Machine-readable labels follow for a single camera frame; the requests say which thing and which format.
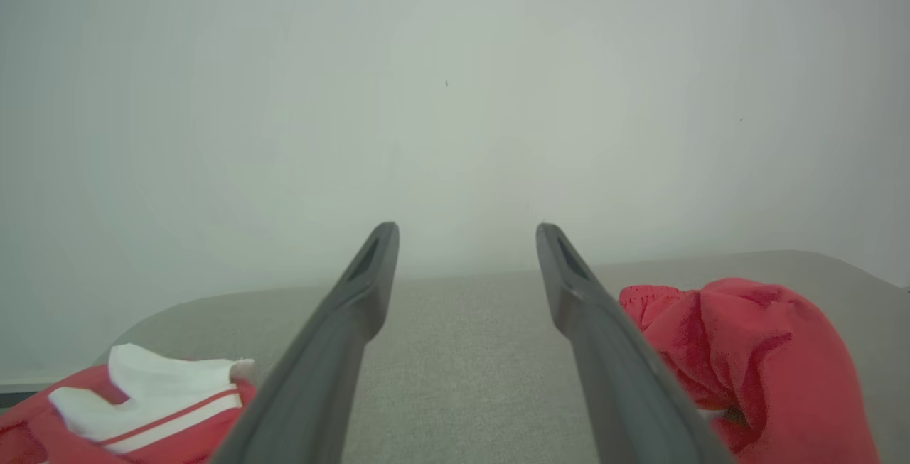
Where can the red shorts with white stripe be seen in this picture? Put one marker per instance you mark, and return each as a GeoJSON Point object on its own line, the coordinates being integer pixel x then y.
{"type": "Point", "coordinates": [768, 350]}

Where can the red jersey with white trim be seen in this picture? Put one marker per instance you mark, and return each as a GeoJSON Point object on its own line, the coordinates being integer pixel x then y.
{"type": "Point", "coordinates": [28, 428]}

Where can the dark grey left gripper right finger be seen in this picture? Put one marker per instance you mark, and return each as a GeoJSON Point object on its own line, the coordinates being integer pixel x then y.
{"type": "Point", "coordinates": [625, 393]}

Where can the dark baseboard strip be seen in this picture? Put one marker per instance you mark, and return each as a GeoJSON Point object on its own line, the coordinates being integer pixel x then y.
{"type": "Point", "coordinates": [11, 398]}

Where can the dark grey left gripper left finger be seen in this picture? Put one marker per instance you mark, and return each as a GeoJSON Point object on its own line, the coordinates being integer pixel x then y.
{"type": "Point", "coordinates": [313, 379]}

